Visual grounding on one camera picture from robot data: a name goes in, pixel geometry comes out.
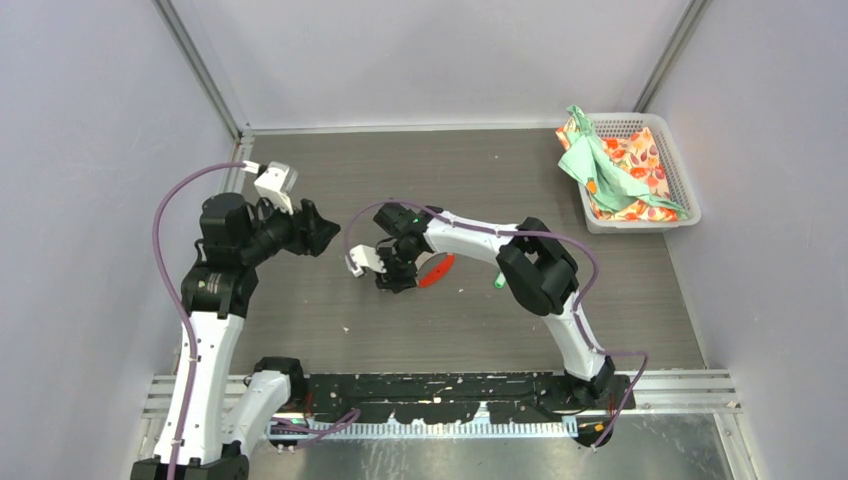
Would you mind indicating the key with green tag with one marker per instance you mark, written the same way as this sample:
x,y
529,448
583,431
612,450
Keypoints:
x,y
500,280

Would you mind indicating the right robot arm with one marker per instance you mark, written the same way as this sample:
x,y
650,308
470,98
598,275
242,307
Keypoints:
x,y
538,270

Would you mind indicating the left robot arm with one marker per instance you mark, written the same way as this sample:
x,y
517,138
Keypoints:
x,y
200,439

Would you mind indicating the white plastic basket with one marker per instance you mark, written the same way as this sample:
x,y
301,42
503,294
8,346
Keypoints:
x,y
617,125

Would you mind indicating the green cloth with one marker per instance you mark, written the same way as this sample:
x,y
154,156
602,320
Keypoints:
x,y
596,172

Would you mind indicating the red handled metal keyring holder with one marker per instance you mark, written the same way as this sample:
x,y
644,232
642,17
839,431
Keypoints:
x,y
433,267

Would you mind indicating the white slotted cable duct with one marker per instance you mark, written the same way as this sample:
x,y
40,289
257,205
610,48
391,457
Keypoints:
x,y
477,428

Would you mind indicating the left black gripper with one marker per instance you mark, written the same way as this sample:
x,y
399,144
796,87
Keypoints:
x,y
310,232

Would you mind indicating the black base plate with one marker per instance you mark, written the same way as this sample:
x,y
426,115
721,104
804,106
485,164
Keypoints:
x,y
446,398

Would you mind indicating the aluminium rail frame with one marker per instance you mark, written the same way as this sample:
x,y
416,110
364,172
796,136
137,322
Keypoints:
x,y
656,392

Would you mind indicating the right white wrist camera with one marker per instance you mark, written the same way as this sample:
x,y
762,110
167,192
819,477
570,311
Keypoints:
x,y
362,258

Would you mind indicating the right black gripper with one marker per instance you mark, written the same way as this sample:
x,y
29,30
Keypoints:
x,y
391,280

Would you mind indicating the orange patterned cloth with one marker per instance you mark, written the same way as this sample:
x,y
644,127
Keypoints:
x,y
636,159

